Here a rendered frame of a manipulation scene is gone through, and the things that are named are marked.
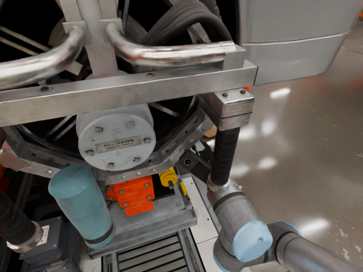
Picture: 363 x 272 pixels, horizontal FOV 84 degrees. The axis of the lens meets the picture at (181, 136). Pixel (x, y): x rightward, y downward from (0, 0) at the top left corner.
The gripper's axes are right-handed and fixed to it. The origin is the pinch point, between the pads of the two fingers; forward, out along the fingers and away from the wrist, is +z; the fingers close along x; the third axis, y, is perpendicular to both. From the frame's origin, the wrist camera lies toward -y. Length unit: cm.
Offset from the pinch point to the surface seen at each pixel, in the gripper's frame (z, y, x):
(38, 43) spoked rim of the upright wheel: 4.5, -46.8, -0.7
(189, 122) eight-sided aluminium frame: -1.8, -7.0, 5.2
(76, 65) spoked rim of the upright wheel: 4.5, -38.9, -0.3
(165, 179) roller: -5.2, 0.0, -15.1
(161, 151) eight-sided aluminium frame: -1.8, -7.0, -7.8
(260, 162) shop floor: 29, 92, 2
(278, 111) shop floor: 80, 132, 42
